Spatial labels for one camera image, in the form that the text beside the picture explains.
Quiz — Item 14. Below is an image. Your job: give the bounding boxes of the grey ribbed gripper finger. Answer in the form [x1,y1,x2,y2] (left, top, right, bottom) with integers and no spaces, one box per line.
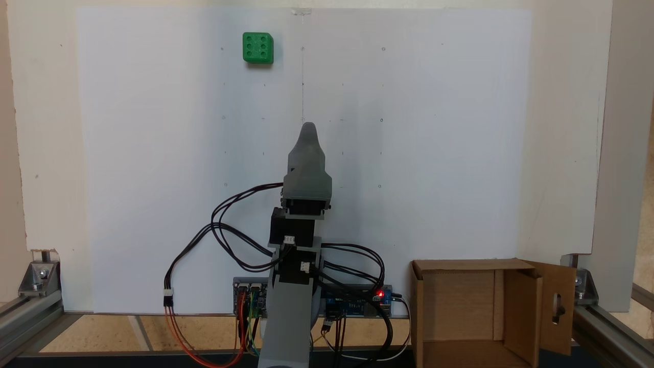
[288,122,328,174]

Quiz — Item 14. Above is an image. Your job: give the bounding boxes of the green dice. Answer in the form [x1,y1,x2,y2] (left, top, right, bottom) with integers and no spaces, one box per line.
[242,32,274,65]

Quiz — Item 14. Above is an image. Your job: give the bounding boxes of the white paper sheet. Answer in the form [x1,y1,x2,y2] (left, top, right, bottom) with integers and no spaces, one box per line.
[77,8,532,314]

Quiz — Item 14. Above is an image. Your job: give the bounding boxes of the blue motor controller board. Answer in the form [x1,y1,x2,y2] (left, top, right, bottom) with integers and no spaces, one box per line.
[233,278,268,316]

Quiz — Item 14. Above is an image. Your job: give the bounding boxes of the blue power converter board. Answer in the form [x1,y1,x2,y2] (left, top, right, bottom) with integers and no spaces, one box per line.
[321,284,393,318]

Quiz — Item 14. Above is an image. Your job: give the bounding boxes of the brown cardboard box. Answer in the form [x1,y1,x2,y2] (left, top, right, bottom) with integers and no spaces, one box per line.
[411,258,577,368]

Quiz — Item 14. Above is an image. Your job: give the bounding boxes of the black servo cable bundle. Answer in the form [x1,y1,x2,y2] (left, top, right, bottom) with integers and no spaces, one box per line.
[211,182,285,272]
[319,242,387,287]

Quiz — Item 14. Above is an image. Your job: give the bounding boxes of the green jumper wire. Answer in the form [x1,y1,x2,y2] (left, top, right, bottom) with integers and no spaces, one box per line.
[247,291,261,356]

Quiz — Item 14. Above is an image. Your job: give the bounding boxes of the thin white cable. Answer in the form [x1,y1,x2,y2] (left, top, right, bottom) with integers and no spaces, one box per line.
[325,294,412,364]

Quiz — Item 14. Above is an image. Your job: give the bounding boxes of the black power cable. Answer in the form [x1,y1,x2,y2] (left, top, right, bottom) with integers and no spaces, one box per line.
[322,276,395,356]

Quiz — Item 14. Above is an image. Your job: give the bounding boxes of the black cable with red wires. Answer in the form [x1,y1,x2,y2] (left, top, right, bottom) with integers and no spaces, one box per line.
[163,222,247,368]

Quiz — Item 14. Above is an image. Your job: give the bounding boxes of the metal corner bracket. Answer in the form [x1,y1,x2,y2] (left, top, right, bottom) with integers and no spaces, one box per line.
[18,260,62,298]
[574,268,599,306]

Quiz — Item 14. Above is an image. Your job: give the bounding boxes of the aluminium frame rail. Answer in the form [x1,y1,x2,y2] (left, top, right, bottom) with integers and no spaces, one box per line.
[0,292,65,361]
[571,282,654,368]

